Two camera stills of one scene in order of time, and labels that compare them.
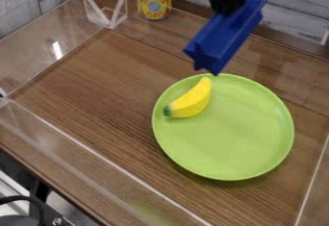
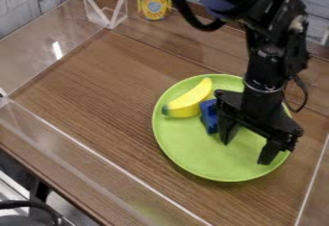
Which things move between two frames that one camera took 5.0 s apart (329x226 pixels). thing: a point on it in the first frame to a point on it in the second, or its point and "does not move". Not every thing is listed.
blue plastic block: x=227 y=31 to x=209 y=110
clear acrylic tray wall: x=84 y=173 does not move
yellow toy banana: x=193 y=103 does not move
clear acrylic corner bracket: x=106 y=16 does not move
